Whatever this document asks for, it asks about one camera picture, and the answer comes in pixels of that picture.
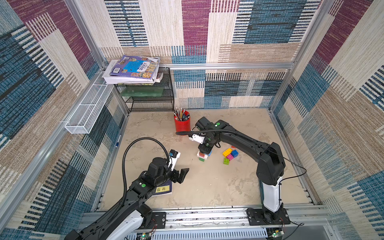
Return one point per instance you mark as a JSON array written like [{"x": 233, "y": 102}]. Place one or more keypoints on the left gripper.
[{"x": 181, "y": 176}]

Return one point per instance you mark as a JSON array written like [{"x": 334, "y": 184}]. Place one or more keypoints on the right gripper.
[{"x": 208, "y": 145}]

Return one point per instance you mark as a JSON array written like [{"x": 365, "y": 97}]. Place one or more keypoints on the white lego brick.
[{"x": 199, "y": 154}]

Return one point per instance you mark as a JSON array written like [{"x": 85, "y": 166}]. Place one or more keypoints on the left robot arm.
[{"x": 134, "y": 198}]

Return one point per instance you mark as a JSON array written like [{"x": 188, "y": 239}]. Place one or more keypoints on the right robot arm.
[{"x": 271, "y": 164}]

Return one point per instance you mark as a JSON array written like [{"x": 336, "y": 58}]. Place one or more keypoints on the yellow lego brick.
[{"x": 227, "y": 152}]

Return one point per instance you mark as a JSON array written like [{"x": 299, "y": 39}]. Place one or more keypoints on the lime green lego brick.
[{"x": 226, "y": 161}]

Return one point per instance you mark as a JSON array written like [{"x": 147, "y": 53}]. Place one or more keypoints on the magenta lego brick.
[{"x": 230, "y": 157}]

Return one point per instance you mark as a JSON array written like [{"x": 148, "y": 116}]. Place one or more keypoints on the dark blue notebook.
[{"x": 164, "y": 189}]

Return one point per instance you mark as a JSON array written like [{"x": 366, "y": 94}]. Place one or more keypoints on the red pencil cup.
[{"x": 183, "y": 126}]

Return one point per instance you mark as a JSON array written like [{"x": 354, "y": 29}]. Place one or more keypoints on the pencils in cup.
[{"x": 181, "y": 115}]

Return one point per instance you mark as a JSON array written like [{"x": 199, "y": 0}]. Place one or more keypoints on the green tray on shelf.
[{"x": 142, "y": 92}]

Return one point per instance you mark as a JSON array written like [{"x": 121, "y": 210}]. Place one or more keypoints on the stack of books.
[{"x": 133, "y": 70}]

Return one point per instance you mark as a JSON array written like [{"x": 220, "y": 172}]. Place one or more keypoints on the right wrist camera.
[{"x": 197, "y": 138}]

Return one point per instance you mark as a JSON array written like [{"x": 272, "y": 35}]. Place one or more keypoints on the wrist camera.
[
  {"x": 174, "y": 156},
  {"x": 197, "y": 138}
]

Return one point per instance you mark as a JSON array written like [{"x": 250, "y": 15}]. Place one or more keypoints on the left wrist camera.
[{"x": 174, "y": 156}]

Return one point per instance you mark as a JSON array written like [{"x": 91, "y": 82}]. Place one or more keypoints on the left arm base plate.
[{"x": 154, "y": 220}]

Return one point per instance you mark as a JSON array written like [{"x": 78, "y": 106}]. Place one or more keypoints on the black wire shelf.
[{"x": 156, "y": 97}]

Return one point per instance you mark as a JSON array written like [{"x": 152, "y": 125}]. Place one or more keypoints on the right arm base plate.
[{"x": 260, "y": 217}]

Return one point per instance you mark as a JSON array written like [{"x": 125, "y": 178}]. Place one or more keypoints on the white wire basket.
[{"x": 87, "y": 112}]

